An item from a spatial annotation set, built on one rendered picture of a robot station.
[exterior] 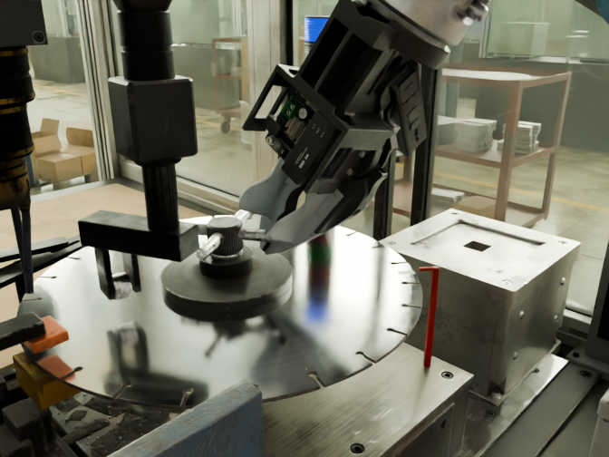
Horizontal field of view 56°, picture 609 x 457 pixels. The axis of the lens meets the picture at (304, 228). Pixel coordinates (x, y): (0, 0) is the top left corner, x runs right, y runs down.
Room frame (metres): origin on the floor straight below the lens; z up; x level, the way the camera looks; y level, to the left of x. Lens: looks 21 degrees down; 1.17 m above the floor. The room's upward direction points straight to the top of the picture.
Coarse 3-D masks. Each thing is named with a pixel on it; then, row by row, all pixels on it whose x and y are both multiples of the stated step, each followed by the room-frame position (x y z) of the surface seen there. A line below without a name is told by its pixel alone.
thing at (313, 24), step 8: (304, 16) 0.72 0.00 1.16; (312, 16) 0.71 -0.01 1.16; (320, 16) 0.71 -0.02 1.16; (328, 16) 0.71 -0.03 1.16; (304, 24) 0.73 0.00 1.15; (312, 24) 0.71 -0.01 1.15; (320, 24) 0.71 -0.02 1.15; (304, 32) 0.73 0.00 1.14; (312, 32) 0.71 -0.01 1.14; (320, 32) 0.71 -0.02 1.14; (304, 40) 0.73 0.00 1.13; (312, 40) 0.71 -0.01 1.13
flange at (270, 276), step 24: (168, 264) 0.45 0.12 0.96; (192, 264) 0.45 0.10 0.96; (216, 264) 0.42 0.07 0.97; (240, 264) 0.42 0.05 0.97; (264, 264) 0.45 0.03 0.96; (288, 264) 0.45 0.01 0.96; (168, 288) 0.41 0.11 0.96; (192, 288) 0.40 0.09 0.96; (216, 288) 0.40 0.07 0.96; (240, 288) 0.40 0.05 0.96; (264, 288) 0.41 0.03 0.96; (288, 288) 0.42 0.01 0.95; (216, 312) 0.38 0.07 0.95
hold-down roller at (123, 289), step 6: (114, 276) 0.38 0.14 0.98; (120, 276) 0.38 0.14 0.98; (126, 276) 0.39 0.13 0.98; (114, 282) 0.38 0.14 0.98; (120, 282) 0.38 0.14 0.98; (126, 282) 0.38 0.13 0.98; (114, 288) 0.38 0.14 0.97; (120, 288) 0.38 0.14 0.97; (126, 288) 0.38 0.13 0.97; (120, 294) 0.38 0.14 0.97; (126, 294) 0.38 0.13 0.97
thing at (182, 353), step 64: (320, 256) 0.49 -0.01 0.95; (384, 256) 0.49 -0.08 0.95; (64, 320) 0.37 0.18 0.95; (128, 320) 0.37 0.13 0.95; (192, 320) 0.37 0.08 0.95; (256, 320) 0.37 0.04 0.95; (320, 320) 0.37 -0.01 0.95; (384, 320) 0.37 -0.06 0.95; (128, 384) 0.30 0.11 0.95; (192, 384) 0.29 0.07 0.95; (256, 384) 0.29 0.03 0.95
